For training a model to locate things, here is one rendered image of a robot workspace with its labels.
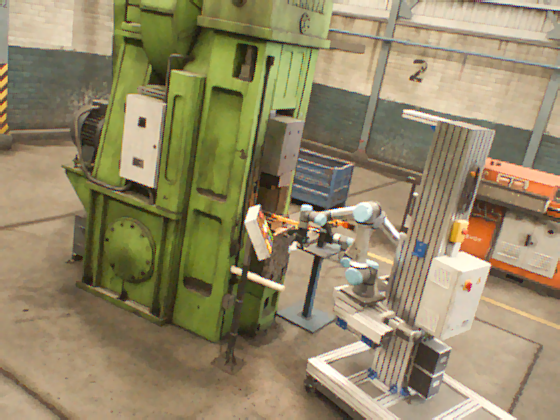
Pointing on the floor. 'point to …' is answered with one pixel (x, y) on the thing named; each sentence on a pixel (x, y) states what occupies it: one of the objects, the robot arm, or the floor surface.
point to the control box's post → (239, 300)
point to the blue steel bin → (322, 180)
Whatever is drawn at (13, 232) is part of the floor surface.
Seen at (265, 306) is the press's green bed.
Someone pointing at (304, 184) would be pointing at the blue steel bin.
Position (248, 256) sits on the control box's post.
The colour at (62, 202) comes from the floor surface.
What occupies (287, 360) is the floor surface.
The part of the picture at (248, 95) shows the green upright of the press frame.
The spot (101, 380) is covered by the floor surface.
